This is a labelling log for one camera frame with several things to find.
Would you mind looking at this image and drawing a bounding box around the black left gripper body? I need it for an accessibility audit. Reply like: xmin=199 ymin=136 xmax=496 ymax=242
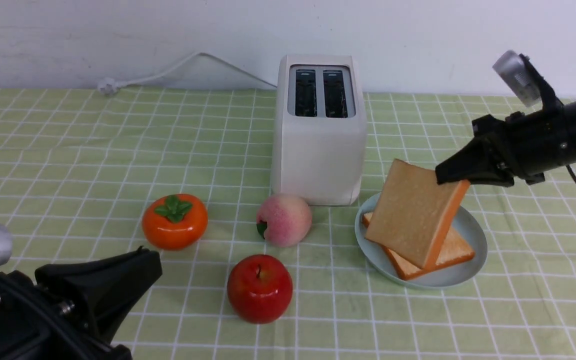
xmin=34 ymin=247 xmax=163 ymax=343

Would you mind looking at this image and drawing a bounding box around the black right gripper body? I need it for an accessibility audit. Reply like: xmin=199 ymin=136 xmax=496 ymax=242
xmin=470 ymin=108 xmax=569 ymax=187

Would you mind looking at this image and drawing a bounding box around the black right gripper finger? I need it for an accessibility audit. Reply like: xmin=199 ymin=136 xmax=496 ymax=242
xmin=435 ymin=137 xmax=515 ymax=188

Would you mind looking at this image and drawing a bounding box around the toast slice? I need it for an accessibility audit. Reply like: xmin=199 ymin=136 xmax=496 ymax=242
xmin=361 ymin=213 xmax=474 ymax=280
xmin=365 ymin=159 xmax=471 ymax=269

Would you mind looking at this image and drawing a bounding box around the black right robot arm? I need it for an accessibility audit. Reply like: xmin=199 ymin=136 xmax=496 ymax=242
xmin=435 ymin=101 xmax=576 ymax=187

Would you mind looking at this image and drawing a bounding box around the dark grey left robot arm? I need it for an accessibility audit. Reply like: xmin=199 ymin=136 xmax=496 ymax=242
xmin=0 ymin=247 xmax=163 ymax=360

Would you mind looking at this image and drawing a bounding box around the white two-slot toaster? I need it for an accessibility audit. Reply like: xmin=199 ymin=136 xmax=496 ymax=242
xmin=270 ymin=54 xmax=368 ymax=207

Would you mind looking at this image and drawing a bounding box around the light blue plate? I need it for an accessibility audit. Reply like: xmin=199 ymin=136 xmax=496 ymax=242
xmin=354 ymin=192 xmax=489 ymax=290

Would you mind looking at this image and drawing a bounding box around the orange persimmon with green leaf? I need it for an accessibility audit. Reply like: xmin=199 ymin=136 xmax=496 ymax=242
xmin=141 ymin=193 xmax=209 ymax=251

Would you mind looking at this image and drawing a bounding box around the green checkered tablecloth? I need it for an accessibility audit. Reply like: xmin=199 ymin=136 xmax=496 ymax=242
xmin=0 ymin=88 xmax=576 ymax=360

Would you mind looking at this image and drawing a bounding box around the red apple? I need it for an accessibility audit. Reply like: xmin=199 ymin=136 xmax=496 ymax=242
xmin=226 ymin=254 xmax=294 ymax=324

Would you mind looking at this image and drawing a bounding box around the pink peach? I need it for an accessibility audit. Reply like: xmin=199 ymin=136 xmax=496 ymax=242
xmin=256 ymin=193 xmax=313 ymax=248

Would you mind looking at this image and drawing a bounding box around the silver wrist camera on right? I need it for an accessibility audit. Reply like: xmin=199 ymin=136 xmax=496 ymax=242
xmin=493 ymin=50 xmax=563 ymax=110

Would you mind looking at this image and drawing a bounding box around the white power cable with plug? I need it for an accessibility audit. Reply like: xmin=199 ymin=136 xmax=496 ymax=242
xmin=97 ymin=52 xmax=278 ymax=97

